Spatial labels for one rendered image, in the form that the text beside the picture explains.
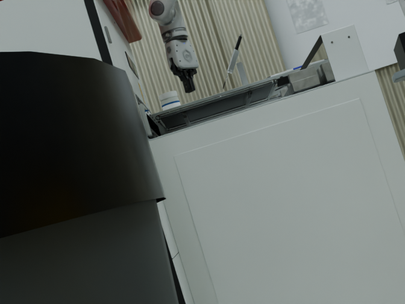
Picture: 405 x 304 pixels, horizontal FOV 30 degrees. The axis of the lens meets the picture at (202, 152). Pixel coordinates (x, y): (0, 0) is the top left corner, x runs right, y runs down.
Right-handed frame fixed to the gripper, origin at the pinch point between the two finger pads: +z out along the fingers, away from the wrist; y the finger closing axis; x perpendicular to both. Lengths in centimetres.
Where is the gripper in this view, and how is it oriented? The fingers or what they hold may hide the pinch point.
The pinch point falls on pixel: (188, 85)
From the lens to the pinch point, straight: 246.7
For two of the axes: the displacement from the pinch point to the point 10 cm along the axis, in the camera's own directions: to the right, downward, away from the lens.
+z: 2.7, 9.6, -1.1
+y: 6.4, -1.0, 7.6
